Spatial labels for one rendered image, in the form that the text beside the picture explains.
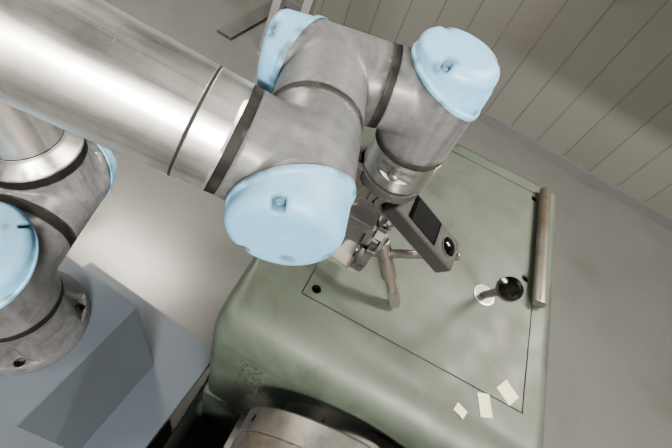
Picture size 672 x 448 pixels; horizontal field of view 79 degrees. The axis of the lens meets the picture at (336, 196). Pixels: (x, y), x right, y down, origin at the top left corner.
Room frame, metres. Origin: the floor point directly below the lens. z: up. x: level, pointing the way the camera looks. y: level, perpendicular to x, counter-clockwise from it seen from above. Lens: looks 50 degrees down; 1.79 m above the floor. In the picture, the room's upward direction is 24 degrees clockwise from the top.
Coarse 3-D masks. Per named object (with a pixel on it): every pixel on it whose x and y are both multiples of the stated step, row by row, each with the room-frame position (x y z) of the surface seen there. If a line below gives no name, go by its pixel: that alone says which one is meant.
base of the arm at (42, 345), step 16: (64, 288) 0.15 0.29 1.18; (80, 288) 0.18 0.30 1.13; (64, 304) 0.14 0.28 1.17; (80, 304) 0.16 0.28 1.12; (48, 320) 0.11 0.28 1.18; (64, 320) 0.12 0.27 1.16; (80, 320) 0.14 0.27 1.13; (16, 336) 0.08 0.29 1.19; (32, 336) 0.09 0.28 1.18; (48, 336) 0.10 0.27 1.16; (64, 336) 0.11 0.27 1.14; (80, 336) 0.12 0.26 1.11; (0, 352) 0.06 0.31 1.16; (16, 352) 0.07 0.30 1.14; (32, 352) 0.07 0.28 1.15; (48, 352) 0.08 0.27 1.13; (64, 352) 0.10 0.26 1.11; (0, 368) 0.05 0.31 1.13; (16, 368) 0.05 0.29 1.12; (32, 368) 0.06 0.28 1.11
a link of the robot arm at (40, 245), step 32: (0, 224) 0.15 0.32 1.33; (32, 224) 0.17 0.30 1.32; (64, 224) 0.20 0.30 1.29; (0, 256) 0.12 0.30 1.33; (32, 256) 0.14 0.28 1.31; (64, 256) 0.17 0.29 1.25; (0, 288) 0.10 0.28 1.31; (32, 288) 0.12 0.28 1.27; (0, 320) 0.08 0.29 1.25; (32, 320) 0.10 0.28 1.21
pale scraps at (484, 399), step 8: (504, 384) 0.26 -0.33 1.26; (504, 392) 0.25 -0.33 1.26; (512, 392) 0.25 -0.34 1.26; (480, 400) 0.22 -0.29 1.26; (488, 400) 0.23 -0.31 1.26; (512, 400) 0.24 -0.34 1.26; (456, 408) 0.20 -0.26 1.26; (480, 408) 0.21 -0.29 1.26; (488, 408) 0.22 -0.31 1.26; (464, 416) 0.19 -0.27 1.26; (488, 416) 0.21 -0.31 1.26
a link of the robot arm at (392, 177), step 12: (372, 144) 0.31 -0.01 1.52; (372, 156) 0.30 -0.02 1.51; (384, 156) 0.29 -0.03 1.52; (372, 168) 0.30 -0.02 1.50; (384, 168) 0.29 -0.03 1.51; (396, 168) 0.29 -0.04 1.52; (384, 180) 0.29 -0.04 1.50; (396, 180) 0.28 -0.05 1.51; (408, 180) 0.29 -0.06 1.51; (420, 180) 0.30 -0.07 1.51; (396, 192) 0.29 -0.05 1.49; (408, 192) 0.29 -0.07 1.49
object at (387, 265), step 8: (384, 248) 0.32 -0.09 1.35; (384, 256) 0.32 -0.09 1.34; (384, 264) 0.31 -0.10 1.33; (392, 264) 0.32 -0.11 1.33; (384, 272) 0.31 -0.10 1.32; (392, 272) 0.31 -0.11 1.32; (392, 280) 0.31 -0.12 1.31; (392, 288) 0.30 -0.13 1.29; (392, 296) 0.30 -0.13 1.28; (392, 304) 0.30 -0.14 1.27
